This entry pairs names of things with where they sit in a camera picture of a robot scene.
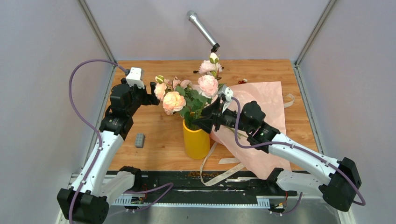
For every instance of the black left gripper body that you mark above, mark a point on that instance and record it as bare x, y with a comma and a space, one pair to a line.
140, 96

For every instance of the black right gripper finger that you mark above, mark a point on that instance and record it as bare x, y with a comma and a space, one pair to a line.
211, 111
207, 125

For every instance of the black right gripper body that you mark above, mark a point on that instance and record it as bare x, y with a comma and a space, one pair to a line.
228, 117

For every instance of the pink rose stem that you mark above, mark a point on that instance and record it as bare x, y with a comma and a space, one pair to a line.
208, 83
173, 102

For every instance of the pink wrapping paper sheet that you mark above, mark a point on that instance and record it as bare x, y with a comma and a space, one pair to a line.
262, 117

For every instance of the pink flower bouquet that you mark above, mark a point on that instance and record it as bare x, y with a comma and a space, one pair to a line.
190, 90

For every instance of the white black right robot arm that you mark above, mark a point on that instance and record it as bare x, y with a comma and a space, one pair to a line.
337, 181

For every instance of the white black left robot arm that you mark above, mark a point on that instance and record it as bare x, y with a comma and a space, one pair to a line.
88, 199

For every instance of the yellow cylindrical vase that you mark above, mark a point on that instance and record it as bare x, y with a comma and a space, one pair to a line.
196, 142

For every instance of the red toy car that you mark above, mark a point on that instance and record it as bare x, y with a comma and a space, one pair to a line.
244, 81

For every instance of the grey building brick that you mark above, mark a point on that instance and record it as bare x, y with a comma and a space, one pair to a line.
139, 140

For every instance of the black tripod microphone stand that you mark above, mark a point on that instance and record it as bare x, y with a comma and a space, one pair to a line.
212, 65

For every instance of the silver microphone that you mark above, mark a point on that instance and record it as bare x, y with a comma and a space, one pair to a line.
194, 19

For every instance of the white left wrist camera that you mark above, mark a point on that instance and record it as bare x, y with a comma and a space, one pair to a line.
134, 78

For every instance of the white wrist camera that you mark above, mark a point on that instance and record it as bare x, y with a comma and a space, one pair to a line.
226, 94
134, 78

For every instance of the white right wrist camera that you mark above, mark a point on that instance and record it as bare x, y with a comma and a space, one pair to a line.
226, 94

